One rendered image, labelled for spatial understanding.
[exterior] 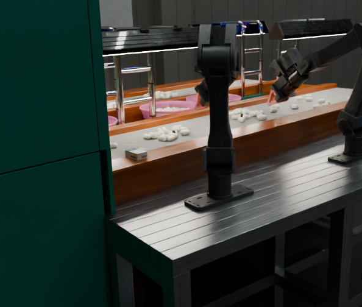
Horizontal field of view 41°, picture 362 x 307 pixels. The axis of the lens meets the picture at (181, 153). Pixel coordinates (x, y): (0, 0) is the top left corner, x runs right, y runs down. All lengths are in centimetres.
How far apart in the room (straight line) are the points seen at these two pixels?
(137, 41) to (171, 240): 79
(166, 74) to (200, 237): 315
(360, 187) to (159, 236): 62
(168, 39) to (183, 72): 253
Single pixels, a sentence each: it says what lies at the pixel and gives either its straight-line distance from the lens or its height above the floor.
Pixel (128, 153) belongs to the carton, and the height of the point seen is 78.
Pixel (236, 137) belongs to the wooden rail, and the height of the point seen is 77.
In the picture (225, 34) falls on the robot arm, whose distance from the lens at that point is 121.
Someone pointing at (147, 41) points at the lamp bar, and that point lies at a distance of 169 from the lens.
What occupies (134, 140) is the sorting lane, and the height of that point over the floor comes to 74.
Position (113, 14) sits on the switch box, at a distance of 389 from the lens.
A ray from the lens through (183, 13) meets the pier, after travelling 426.
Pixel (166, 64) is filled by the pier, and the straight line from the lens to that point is 416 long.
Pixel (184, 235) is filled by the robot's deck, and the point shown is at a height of 67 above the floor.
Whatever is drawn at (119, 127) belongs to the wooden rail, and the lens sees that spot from 180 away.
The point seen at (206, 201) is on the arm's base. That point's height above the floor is 68.
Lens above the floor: 115
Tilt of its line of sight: 16 degrees down
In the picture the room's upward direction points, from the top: 2 degrees counter-clockwise
